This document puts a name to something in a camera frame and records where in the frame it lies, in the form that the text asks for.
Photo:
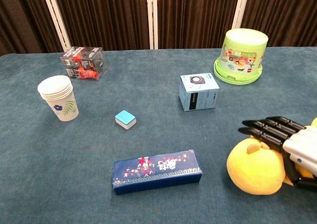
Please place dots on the black and white right hand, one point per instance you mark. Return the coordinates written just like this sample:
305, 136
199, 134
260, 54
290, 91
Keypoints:
299, 147

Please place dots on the yellow plush duck toy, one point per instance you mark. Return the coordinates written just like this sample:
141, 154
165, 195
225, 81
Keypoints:
255, 169

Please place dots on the green plastic bucket upside down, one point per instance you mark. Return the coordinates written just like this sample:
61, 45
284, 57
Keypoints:
241, 55

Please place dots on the light blue cardboard box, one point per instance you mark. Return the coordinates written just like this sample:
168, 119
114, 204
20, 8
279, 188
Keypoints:
199, 94

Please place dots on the dark brown pleated curtain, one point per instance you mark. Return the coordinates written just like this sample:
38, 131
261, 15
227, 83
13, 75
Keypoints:
24, 18
104, 16
195, 16
287, 13

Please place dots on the dark blue long box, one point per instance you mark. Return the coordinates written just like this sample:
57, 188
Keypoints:
156, 174

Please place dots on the dark blue felt tablecloth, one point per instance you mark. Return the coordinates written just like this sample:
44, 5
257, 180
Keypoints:
148, 139

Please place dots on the blue and white tile block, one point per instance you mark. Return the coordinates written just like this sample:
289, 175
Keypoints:
125, 119

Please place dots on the clear box with red-black print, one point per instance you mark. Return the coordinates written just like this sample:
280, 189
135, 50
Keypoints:
83, 64

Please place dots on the stack of white paper cups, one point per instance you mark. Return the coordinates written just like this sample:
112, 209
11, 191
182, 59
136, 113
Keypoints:
60, 100

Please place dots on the white partition frame post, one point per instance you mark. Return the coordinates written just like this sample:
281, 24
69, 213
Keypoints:
57, 20
152, 18
240, 8

